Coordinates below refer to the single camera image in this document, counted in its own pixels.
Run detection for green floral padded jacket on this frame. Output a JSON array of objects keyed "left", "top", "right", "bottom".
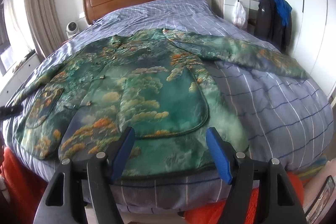
[{"left": 14, "top": 28, "right": 307, "bottom": 178}]

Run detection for white bedside desk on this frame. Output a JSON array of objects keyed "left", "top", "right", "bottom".
[{"left": 211, "top": 0, "right": 259, "bottom": 33}]

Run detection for blue checked duvet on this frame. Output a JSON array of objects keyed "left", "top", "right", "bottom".
[{"left": 2, "top": 0, "right": 334, "bottom": 214}]

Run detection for white wardrobe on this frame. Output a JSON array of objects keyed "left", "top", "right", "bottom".
[{"left": 286, "top": 0, "right": 335, "bottom": 97}]

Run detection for red fleece blanket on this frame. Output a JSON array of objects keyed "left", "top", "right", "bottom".
[{"left": 1, "top": 142, "right": 306, "bottom": 223}]

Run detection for white window bench drawers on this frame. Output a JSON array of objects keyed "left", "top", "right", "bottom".
[{"left": 1, "top": 53, "right": 41, "bottom": 106}]

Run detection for white plastic bag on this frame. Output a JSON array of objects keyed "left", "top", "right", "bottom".
[{"left": 232, "top": 0, "right": 248, "bottom": 30}]

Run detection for black and blue jacket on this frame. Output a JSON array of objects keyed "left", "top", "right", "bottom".
[{"left": 254, "top": 0, "right": 292, "bottom": 53}]

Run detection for white round fan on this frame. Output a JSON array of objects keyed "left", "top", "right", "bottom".
[{"left": 66, "top": 22, "right": 80, "bottom": 39}]

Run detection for beige curtain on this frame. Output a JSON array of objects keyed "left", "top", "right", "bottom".
[{"left": 24, "top": 0, "right": 64, "bottom": 60}]

